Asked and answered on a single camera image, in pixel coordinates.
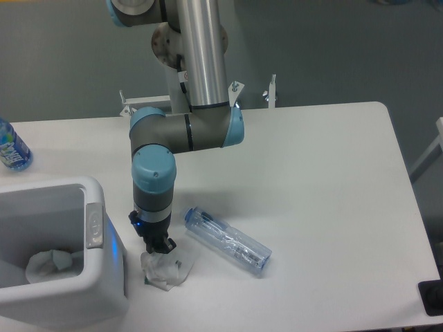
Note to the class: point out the white middle base bracket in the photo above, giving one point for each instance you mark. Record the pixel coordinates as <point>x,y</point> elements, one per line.
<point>234,92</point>

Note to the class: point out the white tissue in bin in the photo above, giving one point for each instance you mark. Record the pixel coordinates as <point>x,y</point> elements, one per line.
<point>53,265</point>

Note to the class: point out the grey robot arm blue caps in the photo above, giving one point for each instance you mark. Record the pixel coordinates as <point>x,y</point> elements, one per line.
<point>208,121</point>

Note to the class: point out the white left base bracket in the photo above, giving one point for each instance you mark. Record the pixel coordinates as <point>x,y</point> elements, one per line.
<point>131,105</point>

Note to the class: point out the clear plastic bottle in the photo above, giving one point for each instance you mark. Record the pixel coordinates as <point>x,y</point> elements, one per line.
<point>231,242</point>

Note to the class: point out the white right base bracket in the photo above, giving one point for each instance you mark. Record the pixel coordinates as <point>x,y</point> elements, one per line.
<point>270,95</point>

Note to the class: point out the white frame at right edge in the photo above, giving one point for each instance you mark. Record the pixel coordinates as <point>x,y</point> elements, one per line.
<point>429,156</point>

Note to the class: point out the blue labelled water bottle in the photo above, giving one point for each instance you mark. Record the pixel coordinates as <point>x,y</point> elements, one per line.
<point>15,153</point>

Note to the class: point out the white base bracket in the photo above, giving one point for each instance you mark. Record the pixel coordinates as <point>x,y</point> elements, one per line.
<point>270,95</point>
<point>131,105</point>
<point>234,92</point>

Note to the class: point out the black clamp at table edge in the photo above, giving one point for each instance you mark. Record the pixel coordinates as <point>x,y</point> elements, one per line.
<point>431,295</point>

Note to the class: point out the white plastic trash can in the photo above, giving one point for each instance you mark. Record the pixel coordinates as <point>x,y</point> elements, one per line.
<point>66,214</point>

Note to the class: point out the white robot pedestal with flange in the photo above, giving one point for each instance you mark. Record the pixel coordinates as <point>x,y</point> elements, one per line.
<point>169,62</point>

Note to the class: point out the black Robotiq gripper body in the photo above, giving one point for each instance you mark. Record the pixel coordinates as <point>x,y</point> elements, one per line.
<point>160,229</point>

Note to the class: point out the white paper trash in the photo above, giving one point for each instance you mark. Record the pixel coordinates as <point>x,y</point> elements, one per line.
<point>166,271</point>

